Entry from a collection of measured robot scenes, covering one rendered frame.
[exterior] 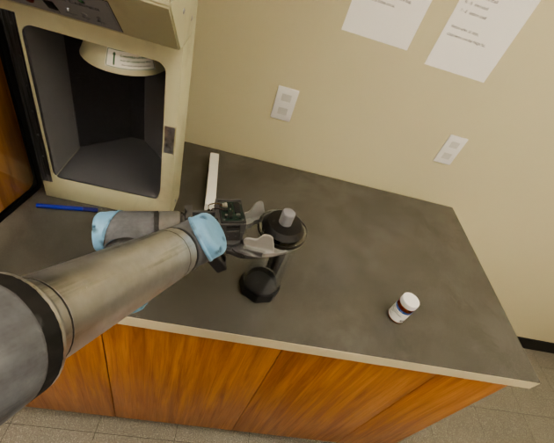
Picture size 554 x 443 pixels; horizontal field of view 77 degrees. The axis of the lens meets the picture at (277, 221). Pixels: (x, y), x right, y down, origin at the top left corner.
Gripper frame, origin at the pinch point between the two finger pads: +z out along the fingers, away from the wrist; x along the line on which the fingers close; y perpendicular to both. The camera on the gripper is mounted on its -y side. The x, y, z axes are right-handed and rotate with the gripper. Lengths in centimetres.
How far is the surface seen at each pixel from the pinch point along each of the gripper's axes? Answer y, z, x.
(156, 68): 20.0, -24.7, 30.0
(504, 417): -123, 149, -28
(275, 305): -20.3, 2.6, -5.6
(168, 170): -1.2, -22.4, 22.7
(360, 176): -21, 50, 48
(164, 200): -11.6, -23.6, 22.9
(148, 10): 35.6, -25.1, 13.9
